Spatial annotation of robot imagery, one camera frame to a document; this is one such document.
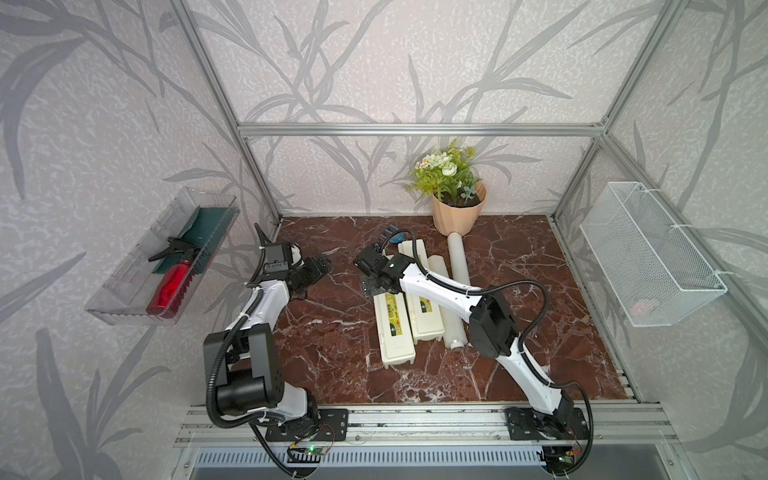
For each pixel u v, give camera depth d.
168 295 0.57
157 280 0.60
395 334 0.81
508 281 0.54
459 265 1.02
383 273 0.67
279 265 0.69
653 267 0.62
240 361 0.47
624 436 0.73
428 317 0.84
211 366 0.40
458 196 1.08
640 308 0.72
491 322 0.56
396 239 1.13
